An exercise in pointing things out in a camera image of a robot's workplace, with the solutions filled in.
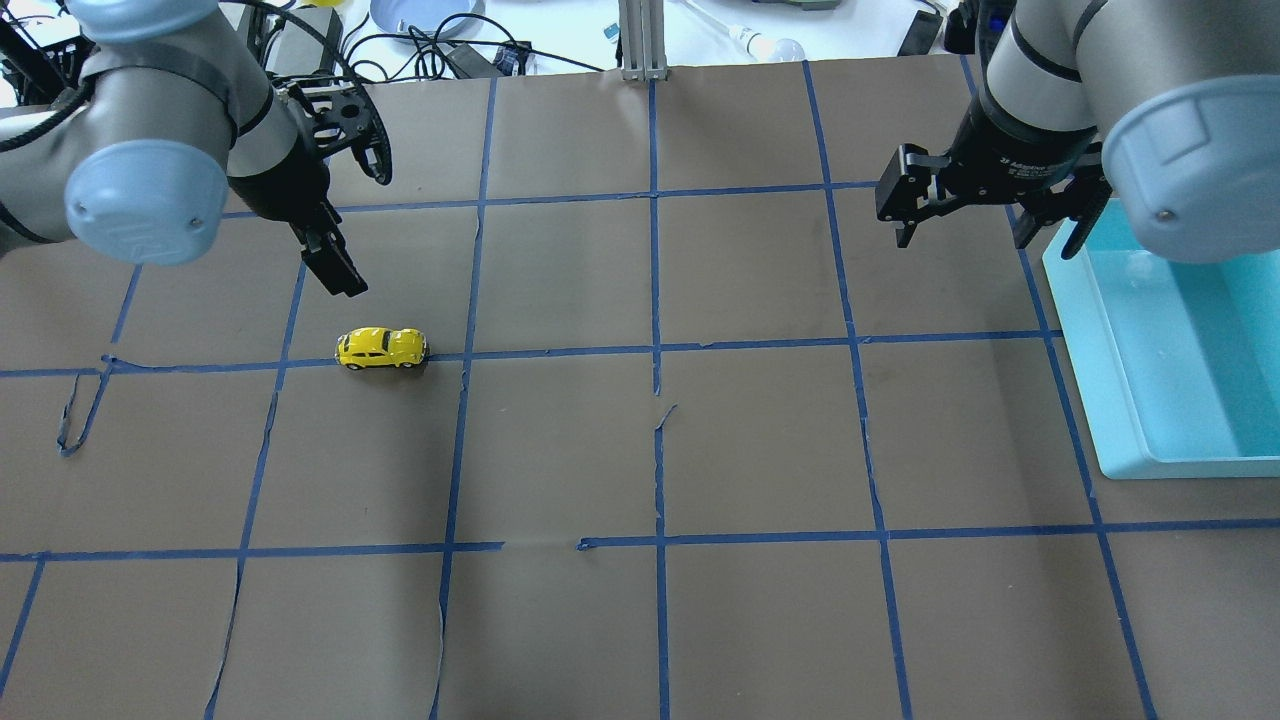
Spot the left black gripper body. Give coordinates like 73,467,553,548
228,135,332,234

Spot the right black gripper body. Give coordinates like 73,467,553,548
931,95,1098,211

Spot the yellow beetle toy car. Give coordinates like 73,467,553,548
334,327,430,372

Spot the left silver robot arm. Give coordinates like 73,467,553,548
1,1,392,297

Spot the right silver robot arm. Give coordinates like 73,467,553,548
876,1,1279,264

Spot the black power adapter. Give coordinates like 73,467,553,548
896,10,945,56

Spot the turquoise plastic bin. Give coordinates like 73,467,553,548
1042,201,1279,480

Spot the white light bulb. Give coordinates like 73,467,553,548
680,1,806,63

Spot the blue plate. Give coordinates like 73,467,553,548
367,0,486,40

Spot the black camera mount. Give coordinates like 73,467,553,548
273,76,394,186

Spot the aluminium frame post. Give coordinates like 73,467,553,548
617,0,669,82

